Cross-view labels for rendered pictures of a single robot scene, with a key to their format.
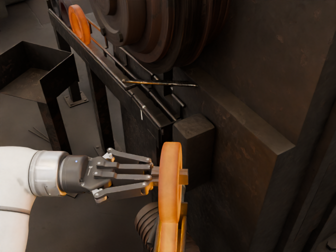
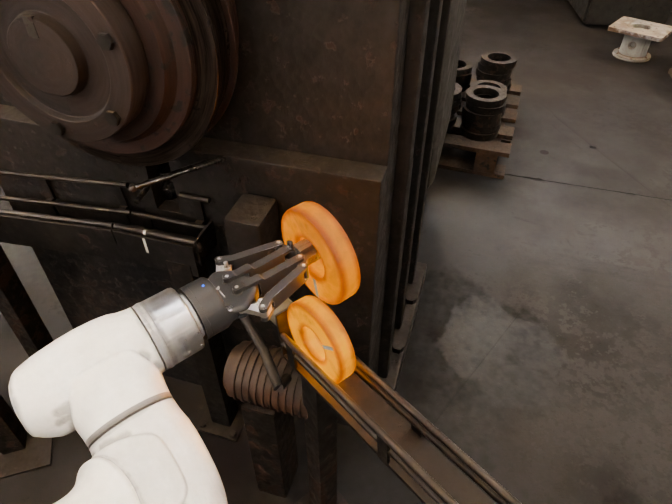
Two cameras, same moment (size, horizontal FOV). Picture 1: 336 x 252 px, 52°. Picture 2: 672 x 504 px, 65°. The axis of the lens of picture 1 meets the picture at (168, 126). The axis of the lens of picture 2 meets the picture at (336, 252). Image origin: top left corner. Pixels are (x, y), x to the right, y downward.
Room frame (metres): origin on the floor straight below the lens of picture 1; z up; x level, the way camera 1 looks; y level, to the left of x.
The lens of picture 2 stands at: (-0.01, 0.37, 1.41)
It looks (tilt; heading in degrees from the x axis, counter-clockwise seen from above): 41 degrees down; 317
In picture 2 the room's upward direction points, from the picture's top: straight up
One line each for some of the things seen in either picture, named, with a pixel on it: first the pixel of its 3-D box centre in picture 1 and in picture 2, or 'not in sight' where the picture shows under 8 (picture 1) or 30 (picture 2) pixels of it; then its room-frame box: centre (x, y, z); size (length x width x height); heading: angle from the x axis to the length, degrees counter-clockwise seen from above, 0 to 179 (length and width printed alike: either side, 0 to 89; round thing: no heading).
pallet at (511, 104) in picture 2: not in sight; (404, 85); (1.72, -1.75, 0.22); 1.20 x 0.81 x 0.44; 28
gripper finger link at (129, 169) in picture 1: (125, 170); (260, 269); (0.45, 0.08, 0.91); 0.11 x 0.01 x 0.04; 87
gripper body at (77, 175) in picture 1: (90, 174); (222, 298); (0.44, 0.15, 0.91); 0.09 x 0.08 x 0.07; 85
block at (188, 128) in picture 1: (193, 153); (257, 252); (0.71, -0.07, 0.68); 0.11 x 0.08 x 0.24; 120
